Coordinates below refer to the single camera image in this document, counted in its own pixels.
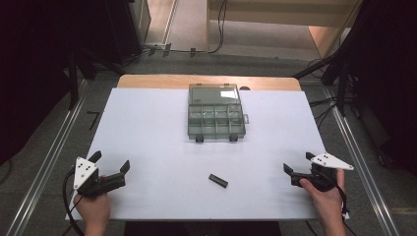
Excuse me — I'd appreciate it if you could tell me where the black metal stand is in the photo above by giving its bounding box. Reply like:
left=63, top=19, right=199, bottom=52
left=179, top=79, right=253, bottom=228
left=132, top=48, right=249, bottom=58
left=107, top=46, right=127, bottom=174
left=293, top=48, right=353, bottom=117
left=67, top=48, right=99, bottom=111

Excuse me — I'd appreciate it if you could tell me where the small black rectangular stick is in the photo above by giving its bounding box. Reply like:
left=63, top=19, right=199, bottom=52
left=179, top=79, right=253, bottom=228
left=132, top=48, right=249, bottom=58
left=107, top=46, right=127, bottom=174
left=208, top=173, right=229, bottom=189

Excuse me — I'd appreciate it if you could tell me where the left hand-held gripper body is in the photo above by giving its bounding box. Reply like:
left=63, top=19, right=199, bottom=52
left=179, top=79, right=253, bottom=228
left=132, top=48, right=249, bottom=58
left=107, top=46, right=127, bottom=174
left=72, top=156, right=128, bottom=199

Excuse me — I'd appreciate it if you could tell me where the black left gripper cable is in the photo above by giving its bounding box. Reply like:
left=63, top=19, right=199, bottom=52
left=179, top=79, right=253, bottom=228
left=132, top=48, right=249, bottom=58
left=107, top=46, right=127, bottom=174
left=62, top=168, right=87, bottom=236

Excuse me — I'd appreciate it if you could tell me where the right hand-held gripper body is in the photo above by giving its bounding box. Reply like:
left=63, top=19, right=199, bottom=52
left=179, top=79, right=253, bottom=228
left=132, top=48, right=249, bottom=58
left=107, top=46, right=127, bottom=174
left=289, top=152, right=355, bottom=193

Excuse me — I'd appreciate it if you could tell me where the light wooden furniture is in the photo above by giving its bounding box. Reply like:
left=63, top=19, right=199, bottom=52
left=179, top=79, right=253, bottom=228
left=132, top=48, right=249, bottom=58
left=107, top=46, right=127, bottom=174
left=206, top=0, right=363, bottom=61

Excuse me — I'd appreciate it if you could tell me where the dark curtain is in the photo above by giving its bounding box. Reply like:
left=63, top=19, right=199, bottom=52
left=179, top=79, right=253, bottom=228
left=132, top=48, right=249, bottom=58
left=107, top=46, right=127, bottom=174
left=342, top=0, right=417, bottom=176
left=0, top=0, right=143, bottom=166

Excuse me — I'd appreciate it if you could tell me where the person's right hand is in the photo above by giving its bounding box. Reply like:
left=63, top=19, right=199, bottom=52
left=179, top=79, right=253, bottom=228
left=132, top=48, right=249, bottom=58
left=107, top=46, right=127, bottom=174
left=298, top=168, right=347, bottom=220

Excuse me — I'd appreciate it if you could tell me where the bundle of black cables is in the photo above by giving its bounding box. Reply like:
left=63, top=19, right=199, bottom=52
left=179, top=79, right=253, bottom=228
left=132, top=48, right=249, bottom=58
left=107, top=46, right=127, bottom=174
left=308, top=94, right=342, bottom=130

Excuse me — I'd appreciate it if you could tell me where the clear plastic organiser box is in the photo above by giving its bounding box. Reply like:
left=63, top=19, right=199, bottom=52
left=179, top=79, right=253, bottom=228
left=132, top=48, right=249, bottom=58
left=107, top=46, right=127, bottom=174
left=187, top=83, right=250, bottom=144

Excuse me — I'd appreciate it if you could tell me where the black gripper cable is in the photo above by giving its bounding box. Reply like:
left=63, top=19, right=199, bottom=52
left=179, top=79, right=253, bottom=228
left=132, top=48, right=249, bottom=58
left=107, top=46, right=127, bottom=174
left=62, top=168, right=87, bottom=236
left=314, top=168, right=350, bottom=217

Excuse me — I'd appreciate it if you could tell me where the person's left hand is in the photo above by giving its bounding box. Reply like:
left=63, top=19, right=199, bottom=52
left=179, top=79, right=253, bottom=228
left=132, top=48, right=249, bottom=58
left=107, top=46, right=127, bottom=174
left=73, top=192, right=112, bottom=228

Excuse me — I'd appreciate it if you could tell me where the white table mat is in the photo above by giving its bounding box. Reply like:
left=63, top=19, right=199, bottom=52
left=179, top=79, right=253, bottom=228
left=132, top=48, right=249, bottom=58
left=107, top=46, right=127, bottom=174
left=65, top=88, right=350, bottom=221

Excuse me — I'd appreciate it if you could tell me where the black floor cable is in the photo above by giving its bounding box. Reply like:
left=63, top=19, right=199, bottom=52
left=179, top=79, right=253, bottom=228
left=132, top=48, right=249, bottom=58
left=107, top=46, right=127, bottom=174
left=141, top=0, right=229, bottom=56

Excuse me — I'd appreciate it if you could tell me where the aluminium floor rail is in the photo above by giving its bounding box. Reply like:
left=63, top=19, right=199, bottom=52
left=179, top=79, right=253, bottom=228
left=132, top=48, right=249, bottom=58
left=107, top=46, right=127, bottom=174
left=323, top=87, right=401, bottom=236
left=4, top=80, right=89, bottom=236

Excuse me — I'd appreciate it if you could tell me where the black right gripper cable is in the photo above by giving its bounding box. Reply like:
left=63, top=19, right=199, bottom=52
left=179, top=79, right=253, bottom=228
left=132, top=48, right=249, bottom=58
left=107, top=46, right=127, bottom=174
left=314, top=168, right=350, bottom=217

